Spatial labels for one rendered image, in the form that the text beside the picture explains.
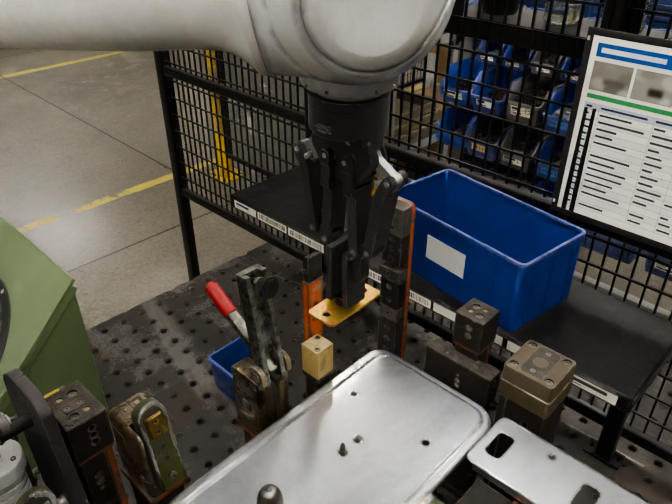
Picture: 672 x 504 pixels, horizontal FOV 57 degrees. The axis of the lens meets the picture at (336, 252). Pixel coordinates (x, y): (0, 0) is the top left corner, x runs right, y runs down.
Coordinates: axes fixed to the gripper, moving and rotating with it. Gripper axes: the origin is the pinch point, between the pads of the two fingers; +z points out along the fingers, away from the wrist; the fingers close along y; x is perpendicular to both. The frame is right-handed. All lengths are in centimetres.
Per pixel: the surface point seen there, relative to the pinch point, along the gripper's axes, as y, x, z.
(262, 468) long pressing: -5.5, -9.3, 28.8
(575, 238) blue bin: 7.8, 45.4, 12.6
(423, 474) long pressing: 10.2, 4.2, 28.7
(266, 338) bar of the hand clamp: -14.3, 0.0, 17.9
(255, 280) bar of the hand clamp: -14.8, -0.8, 7.9
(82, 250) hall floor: -233, 63, 130
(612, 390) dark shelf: 22.5, 32.1, 25.7
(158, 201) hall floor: -250, 118, 130
